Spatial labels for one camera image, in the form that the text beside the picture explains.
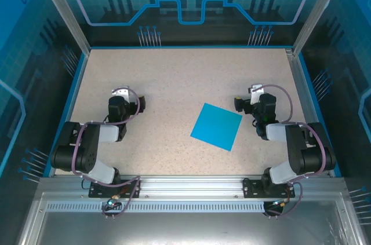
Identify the blue paper sheet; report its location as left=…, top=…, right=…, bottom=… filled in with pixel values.
left=190, top=103, right=243, bottom=152

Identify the brushed steel front panel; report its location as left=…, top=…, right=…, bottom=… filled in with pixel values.
left=16, top=192, right=362, bottom=245

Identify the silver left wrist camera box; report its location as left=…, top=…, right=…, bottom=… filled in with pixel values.
left=112, top=86, right=130, bottom=103

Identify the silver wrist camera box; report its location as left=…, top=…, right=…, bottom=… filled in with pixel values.
left=248, top=84, right=266, bottom=105
left=112, top=86, right=130, bottom=103

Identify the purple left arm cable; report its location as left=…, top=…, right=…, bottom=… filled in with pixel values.
left=71, top=86, right=143, bottom=220

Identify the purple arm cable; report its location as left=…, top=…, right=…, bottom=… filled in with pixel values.
left=252, top=83, right=327, bottom=218
left=71, top=86, right=143, bottom=220

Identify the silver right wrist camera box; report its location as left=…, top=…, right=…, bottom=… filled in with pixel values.
left=248, top=84, right=266, bottom=105

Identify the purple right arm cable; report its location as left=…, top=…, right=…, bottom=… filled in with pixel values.
left=252, top=83, right=327, bottom=218

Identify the aluminium side rail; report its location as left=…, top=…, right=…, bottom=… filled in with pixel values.
left=285, top=47, right=333, bottom=177

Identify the blue table border frame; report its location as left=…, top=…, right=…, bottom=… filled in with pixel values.
left=43, top=45, right=342, bottom=178

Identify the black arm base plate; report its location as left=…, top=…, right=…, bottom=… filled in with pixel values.
left=88, top=179, right=142, bottom=199
left=242, top=177, right=296, bottom=199

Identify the aluminium front rail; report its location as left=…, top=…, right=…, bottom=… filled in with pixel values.
left=38, top=174, right=346, bottom=199

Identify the lit cable connector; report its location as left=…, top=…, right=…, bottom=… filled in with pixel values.
left=271, top=198, right=291, bottom=208
left=106, top=194, right=122, bottom=209

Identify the slotted grey cable duct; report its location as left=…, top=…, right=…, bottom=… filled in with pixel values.
left=46, top=202, right=266, bottom=213

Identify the aluminium frame post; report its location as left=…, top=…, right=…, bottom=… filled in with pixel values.
left=31, top=0, right=91, bottom=56
left=292, top=0, right=351, bottom=56

